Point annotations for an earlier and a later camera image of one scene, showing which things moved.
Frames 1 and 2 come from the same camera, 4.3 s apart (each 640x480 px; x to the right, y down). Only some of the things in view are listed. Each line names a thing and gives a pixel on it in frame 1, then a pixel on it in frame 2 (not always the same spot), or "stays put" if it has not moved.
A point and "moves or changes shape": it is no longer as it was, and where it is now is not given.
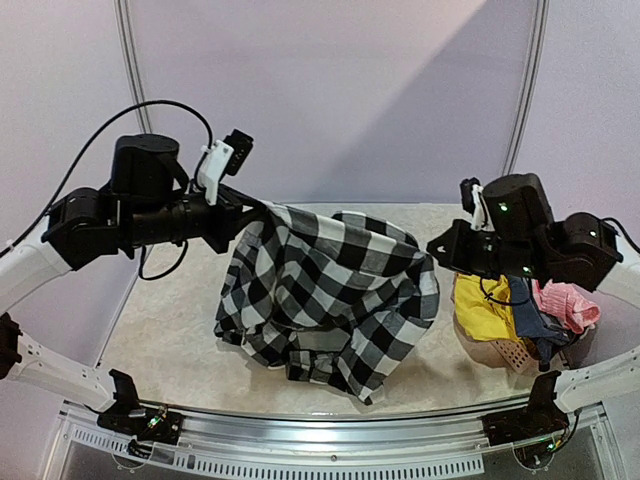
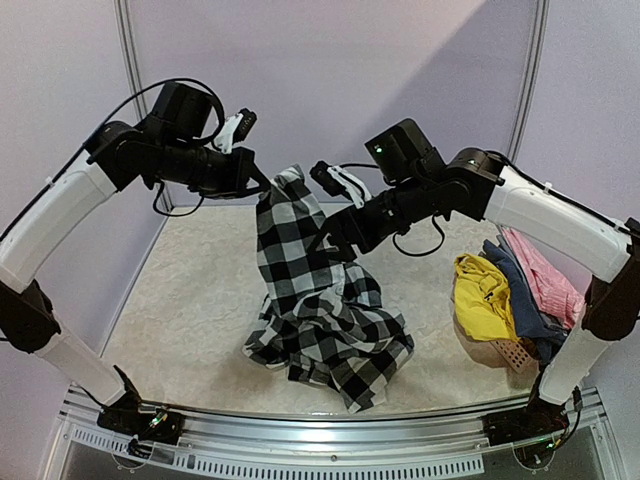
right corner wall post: x=541 y=30 stays put
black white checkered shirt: x=339 y=300 moves or changes shape
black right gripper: x=473 y=248 to x=345 y=232
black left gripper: x=230 y=215 to x=244 y=156
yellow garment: x=484 y=308 stays put
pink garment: x=574 y=310 stays put
